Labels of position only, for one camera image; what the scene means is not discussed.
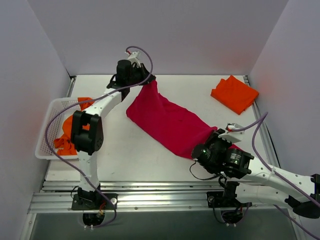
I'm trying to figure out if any magenta t shirt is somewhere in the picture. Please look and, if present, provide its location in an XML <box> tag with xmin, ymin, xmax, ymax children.
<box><xmin>125</xmin><ymin>79</ymin><xmax>245</xmax><ymax>161</ymax></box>

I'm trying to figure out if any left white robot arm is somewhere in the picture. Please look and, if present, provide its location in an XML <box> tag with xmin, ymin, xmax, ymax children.
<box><xmin>70</xmin><ymin>58</ymin><xmax>156</xmax><ymax>210</ymax></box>

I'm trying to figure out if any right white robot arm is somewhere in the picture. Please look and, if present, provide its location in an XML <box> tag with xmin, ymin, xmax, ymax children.
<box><xmin>191</xmin><ymin>124</ymin><xmax>320</xmax><ymax>219</ymax></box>

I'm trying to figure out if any folded orange t shirt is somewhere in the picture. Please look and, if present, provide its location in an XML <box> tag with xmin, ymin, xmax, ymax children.
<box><xmin>210</xmin><ymin>75</ymin><xmax>259</xmax><ymax>115</ymax></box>

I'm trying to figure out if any white plastic basket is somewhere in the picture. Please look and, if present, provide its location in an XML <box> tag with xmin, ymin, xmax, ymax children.
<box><xmin>35</xmin><ymin>97</ymin><xmax>80</xmax><ymax>160</ymax></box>

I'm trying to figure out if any crumpled orange t shirt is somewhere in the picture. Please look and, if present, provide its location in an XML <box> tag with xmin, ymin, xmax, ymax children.
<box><xmin>53</xmin><ymin>97</ymin><xmax>95</xmax><ymax>156</ymax></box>

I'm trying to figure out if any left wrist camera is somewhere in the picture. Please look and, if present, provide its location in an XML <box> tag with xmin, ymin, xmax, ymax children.
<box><xmin>126</xmin><ymin>51</ymin><xmax>141</xmax><ymax>65</ymax></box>

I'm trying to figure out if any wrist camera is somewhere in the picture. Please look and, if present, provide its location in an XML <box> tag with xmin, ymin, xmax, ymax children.
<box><xmin>126</xmin><ymin>51</ymin><xmax>141</xmax><ymax>65</ymax></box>
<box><xmin>218</xmin><ymin>123</ymin><xmax>245</xmax><ymax>144</ymax></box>

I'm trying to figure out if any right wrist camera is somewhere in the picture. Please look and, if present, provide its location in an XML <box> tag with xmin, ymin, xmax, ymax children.
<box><xmin>218</xmin><ymin>123</ymin><xmax>245</xmax><ymax>144</ymax></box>

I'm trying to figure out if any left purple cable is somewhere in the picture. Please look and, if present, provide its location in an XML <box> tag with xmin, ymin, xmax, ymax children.
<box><xmin>44</xmin><ymin>45</ymin><xmax>154</xmax><ymax>228</ymax></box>

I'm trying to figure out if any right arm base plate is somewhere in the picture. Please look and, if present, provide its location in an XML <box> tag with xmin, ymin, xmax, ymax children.
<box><xmin>206</xmin><ymin>191</ymin><xmax>253</xmax><ymax>209</ymax></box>

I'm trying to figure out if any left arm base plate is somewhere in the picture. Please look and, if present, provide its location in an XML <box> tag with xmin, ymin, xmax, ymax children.
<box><xmin>71</xmin><ymin>193</ymin><xmax>118</xmax><ymax>211</ymax></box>

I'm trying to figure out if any aluminium rail frame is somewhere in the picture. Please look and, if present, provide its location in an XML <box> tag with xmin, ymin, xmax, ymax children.
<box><xmin>21</xmin><ymin>86</ymin><xmax>307</xmax><ymax>240</ymax></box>

